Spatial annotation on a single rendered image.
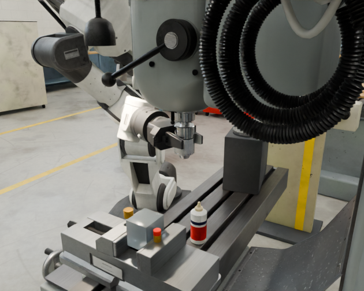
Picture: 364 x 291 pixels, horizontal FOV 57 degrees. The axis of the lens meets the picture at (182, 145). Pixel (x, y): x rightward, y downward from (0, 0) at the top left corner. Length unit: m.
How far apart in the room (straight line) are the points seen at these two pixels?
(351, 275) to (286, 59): 0.33
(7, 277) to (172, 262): 1.90
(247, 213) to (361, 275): 0.51
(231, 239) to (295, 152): 1.70
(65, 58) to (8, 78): 5.80
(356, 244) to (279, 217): 2.24
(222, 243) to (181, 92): 0.41
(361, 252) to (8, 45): 6.59
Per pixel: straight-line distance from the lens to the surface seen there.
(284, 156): 2.57
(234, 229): 0.94
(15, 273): 2.54
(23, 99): 6.98
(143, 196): 1.63
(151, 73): 0.67
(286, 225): 2.80
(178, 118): 0.74
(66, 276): 1.15
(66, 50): 1.05
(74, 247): 0.82
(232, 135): 1.08
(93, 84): 1.13
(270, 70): 0.55
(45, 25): 10.05
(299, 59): 0.53
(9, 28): 6.85
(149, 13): 0.67
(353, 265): 0.57
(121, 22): 1.07
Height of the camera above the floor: 1.47
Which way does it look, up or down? 19 degrees down
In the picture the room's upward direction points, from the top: straight up
